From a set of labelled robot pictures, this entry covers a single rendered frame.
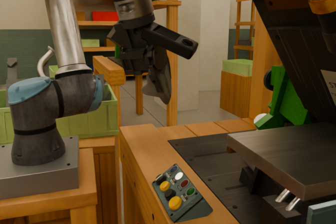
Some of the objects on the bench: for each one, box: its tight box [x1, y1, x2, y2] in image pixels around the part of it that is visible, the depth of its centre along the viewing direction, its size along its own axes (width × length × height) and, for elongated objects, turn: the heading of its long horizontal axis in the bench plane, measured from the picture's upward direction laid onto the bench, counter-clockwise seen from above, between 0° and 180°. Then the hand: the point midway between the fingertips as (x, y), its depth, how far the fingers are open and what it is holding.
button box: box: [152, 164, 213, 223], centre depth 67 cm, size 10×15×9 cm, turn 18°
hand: (169, 98), depth 69 cm, fingers closed
